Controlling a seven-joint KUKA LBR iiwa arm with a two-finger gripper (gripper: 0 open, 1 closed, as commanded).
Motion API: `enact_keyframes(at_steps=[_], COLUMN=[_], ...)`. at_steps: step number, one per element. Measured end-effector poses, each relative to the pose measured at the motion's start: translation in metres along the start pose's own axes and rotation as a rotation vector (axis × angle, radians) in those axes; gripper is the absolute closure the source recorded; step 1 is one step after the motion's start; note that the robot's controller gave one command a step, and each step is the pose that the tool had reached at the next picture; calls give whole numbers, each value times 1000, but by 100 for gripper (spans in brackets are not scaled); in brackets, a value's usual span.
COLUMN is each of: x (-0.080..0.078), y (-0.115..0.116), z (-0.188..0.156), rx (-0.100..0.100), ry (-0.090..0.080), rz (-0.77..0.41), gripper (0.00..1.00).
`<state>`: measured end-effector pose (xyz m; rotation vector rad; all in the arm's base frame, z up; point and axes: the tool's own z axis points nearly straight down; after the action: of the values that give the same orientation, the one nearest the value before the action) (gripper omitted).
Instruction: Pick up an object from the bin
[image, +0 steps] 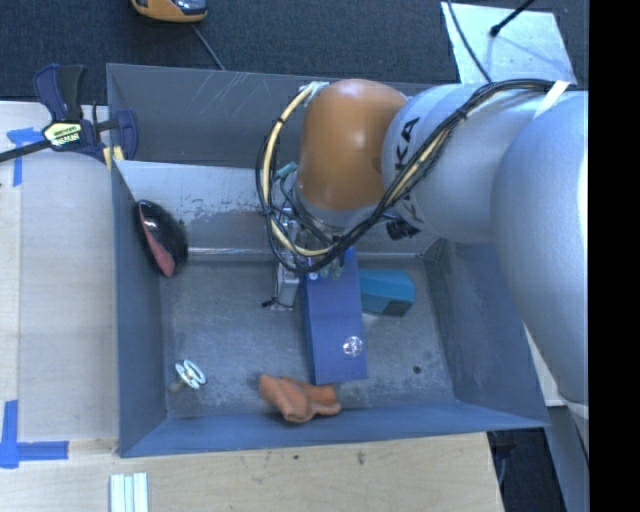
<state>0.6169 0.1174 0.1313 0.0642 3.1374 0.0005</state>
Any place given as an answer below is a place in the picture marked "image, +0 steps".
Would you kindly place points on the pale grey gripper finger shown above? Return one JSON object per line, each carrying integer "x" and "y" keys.
{"x": 280, "y": 287}
{"x": 293, "y": 289}

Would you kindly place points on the blue flat block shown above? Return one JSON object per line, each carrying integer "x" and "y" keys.
{"x": 332, "y": 320}

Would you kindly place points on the grey metal bin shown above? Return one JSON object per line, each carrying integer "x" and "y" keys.
{"x": 225, "y": 325}

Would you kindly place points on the small clear shiny piece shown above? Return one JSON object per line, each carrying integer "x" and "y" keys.
{"x": 352, "y": 346}

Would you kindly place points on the teal block with dark end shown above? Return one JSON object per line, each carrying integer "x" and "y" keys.
{"x": 385, "y": 292}

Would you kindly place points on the orange cloth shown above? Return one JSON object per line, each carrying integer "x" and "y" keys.
{"x": 295, "y": 397}

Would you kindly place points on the black and pink oval object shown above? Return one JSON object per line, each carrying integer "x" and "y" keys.
{"x": 162, "y": 237}

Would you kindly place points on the pale wood board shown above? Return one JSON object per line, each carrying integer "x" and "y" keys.
{"x": 65, "y": 300}

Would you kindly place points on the black cylinder on white bracket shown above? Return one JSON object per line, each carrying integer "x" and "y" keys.
{"x": 400, "y": 229}

